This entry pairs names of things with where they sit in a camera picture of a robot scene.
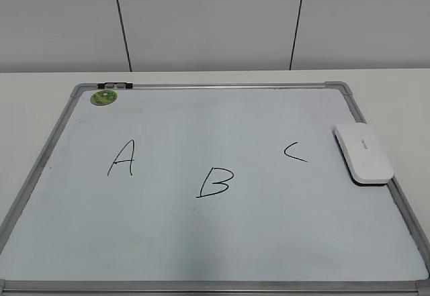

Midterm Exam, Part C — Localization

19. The white board eraser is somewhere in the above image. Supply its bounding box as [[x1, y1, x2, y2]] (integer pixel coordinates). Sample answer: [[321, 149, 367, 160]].
[[334, 122, 394, 185]]

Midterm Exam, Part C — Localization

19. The black hanging clip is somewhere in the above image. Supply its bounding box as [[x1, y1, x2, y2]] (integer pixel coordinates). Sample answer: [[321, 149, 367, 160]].
[[97, 83, 133, 89]]

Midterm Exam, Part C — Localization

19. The round green magnet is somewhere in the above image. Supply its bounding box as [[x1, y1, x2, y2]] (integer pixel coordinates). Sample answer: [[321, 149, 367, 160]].
[[90, 90, 118, 106]]

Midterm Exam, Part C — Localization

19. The white board with grey frame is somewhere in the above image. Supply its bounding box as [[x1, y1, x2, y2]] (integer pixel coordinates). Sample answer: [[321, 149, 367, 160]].
[[1, 82, 429, 293]]

